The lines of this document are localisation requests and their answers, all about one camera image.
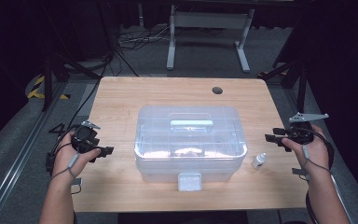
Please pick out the small white dropper bottle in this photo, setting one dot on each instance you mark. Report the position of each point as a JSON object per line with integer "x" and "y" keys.
{"x": 258, "y": 161}

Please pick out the person's left hand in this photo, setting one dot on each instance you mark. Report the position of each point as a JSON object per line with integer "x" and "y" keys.
{"x": 63, "y": 161}

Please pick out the clear plastic storage box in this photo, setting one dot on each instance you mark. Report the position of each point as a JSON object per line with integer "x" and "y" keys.
{"x": 189, "y": 146}

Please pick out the white metal desk frame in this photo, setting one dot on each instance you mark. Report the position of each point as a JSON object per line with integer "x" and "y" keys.
{"x": 211, "y": 20}

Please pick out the person's right hand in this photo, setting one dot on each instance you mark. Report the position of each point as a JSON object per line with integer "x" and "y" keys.
{"x": 315, "y": 155}

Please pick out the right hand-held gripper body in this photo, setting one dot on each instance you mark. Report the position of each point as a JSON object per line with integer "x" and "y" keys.
{"x": 301, "y": 133}

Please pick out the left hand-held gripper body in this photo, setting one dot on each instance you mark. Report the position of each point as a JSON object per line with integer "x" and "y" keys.
{"x": 85, "y": 138}

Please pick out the aluminium floor rail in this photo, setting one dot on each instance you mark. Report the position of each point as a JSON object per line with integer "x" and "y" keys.
{"x": 12, "y": 174}

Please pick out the yellow black hazard tape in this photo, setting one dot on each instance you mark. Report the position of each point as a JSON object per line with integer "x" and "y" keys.
{"x": 34, "y": 92}

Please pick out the grey table edge clamp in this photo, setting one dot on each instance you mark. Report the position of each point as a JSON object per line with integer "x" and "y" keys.
{"x": 298, "y": 171}
{"x": 77, "y": 182}

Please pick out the black metal stand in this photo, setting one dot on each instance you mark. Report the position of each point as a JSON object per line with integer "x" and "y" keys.
{"x": 47, "y": 84}
{"x": 301, "y": 87}

